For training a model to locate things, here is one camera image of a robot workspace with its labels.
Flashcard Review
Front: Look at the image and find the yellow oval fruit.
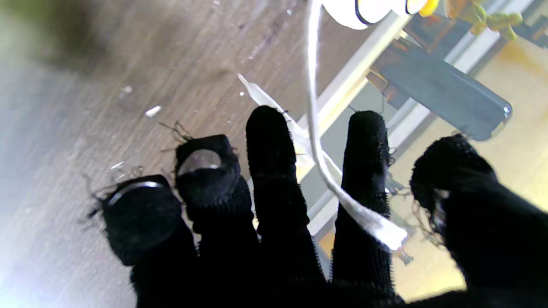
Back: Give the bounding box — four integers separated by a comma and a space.
419, 0, 439, 18

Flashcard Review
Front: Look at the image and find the orange canvas sneaker with laces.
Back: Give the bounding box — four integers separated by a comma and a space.
321, 0, 429, 30

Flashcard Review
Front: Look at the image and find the dark low stand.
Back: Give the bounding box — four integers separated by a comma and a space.
402, 15, 454, 54

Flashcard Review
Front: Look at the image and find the yellow cactus ornament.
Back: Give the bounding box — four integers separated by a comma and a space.
445, 0, 524, 41

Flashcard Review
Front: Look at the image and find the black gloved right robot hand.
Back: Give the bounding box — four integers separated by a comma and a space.
101, 106, 548, 308

